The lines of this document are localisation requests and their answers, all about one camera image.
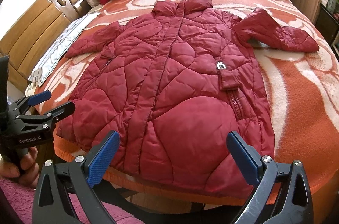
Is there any red quilted puffer jacket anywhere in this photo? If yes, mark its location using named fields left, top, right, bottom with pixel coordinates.
left=57, top=0, right=319, bottom=198

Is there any person's left hand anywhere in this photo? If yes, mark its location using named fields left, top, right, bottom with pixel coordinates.
left=1, top=147, right=40, bottom=188

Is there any white checked pillow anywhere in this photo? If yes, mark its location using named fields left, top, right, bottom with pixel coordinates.
left=28, top=12, right=99, bottom=86

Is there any wooden headboard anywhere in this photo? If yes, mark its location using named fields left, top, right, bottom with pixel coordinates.
left=1, top=0, right=91, bottom=92

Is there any pink fleece sleeve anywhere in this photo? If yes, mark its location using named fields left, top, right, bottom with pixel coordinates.
left=0, top=177, right=144, bottom=224

